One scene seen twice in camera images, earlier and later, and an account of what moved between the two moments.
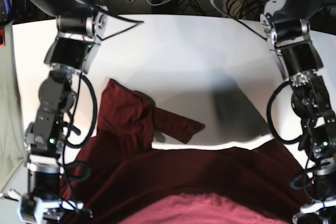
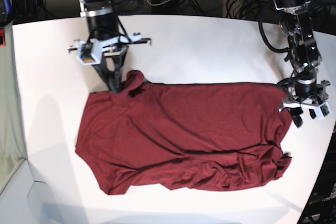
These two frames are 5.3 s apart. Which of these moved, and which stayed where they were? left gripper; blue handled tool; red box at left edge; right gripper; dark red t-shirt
Moved: dark red t-shirt; right gripper; left gripper
Stayed: blue handled tool; red box at left edge
